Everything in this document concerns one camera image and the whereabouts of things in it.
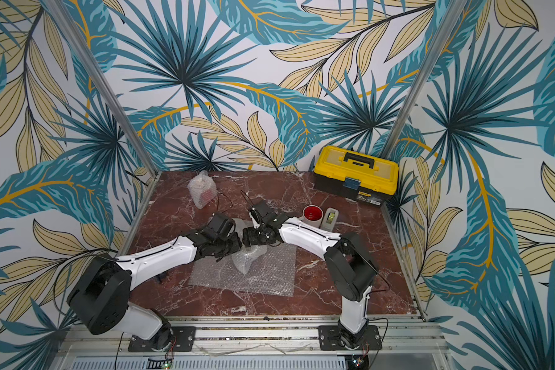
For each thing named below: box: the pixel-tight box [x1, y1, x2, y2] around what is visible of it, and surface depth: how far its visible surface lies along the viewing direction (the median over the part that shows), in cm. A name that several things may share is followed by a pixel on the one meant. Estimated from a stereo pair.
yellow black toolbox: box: [312, 144, 400, 206], surface depth 102 cm
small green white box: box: [320, 207, 340, 233], surface depth 100 cm
